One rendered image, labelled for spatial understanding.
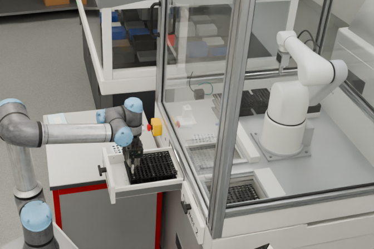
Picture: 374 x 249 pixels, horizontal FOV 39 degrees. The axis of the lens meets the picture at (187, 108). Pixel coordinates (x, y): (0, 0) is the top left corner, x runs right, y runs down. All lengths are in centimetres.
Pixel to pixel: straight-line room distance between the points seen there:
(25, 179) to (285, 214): 105
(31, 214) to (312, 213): 113
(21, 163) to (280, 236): 109
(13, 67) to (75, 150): 248
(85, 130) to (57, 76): 303
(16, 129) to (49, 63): 332
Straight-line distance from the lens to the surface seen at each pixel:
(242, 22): 160
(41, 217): 217
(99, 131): 203
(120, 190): 243
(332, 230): 242
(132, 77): 318
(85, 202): 278
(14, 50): 553
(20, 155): 214
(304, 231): 234
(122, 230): 297
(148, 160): 256
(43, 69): 515
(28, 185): 223
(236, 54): 165
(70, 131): 199
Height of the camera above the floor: 253
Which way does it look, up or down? 34 degrees down
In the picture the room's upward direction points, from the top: 4 degrees clockwise
